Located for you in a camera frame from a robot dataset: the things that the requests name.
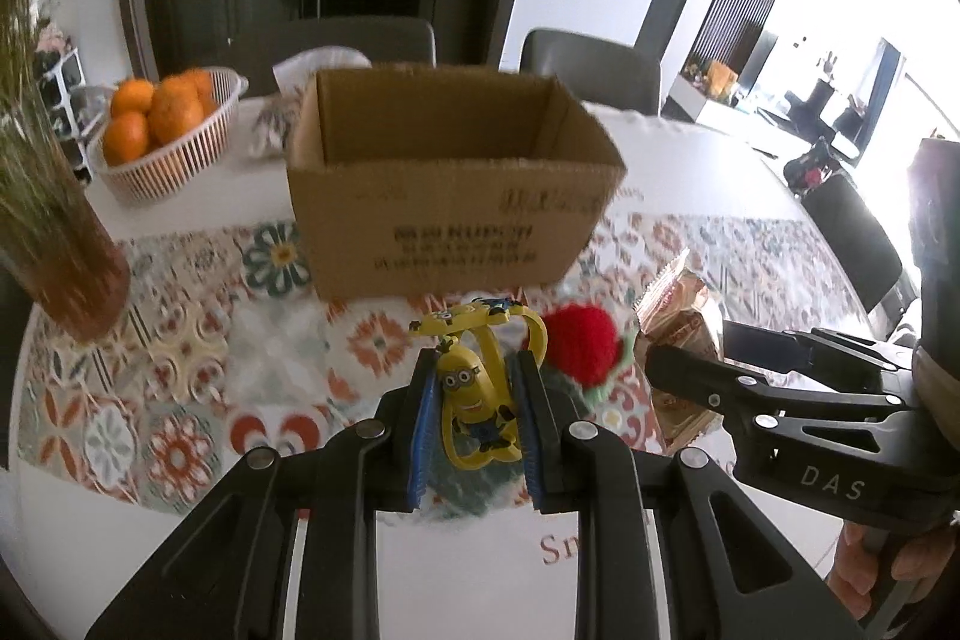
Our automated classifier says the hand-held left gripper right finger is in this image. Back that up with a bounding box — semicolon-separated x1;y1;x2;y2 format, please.
512;351;875;640

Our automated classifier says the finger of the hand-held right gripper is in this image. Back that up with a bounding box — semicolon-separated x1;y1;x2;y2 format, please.
643;342;944;527
721;319;917;398

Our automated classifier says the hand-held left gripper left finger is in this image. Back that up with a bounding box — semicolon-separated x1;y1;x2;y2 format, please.
85;347;445;640

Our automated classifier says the yellow cartoon figure toy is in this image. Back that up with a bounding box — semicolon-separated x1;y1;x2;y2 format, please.
409;296;549;471

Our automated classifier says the copper foil snack packet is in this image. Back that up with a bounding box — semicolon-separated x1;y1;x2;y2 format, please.
633;248;726;455

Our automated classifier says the brown cardboard box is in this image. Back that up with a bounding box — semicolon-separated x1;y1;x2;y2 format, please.
285;64;628;304

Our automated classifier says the person's right hand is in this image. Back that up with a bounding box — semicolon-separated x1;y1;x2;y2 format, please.
835;520;960;618

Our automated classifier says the dark grey dining chair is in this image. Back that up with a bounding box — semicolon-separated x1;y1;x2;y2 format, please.
798;170;905;313
519;28;663;118
228;17;437;98

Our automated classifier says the red knitted strawberry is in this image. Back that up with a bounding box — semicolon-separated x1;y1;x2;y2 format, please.
539;303;640;410

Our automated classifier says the black and red bag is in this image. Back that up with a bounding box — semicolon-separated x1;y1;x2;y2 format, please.
783;137;835;192

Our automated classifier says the white low cabinet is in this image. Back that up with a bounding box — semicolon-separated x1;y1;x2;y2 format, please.
667;73;797;163

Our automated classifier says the patterned tablecloth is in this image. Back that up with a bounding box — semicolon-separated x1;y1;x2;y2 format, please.
0;92;890;640

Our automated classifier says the television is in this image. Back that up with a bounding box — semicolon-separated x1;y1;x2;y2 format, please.
738;32;782;94

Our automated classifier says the orange paper bag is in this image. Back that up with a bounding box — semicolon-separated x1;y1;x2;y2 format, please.
704;60;740;98

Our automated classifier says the white plastic fruit basket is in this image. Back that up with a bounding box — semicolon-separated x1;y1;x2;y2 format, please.
86;68;249;208

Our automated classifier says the white plastic bag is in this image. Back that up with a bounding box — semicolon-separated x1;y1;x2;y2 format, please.
251;48;374;161

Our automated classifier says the orange fruit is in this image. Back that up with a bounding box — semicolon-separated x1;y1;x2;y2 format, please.
102;111;151;167
180;69;218;109
111;77;156;116
147;81;205;146

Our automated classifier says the white shoe rack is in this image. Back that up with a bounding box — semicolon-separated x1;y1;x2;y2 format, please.
33;46;107;185

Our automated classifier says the glass vase with dried flowers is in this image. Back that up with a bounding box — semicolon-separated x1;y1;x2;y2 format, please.
0;0;85;236

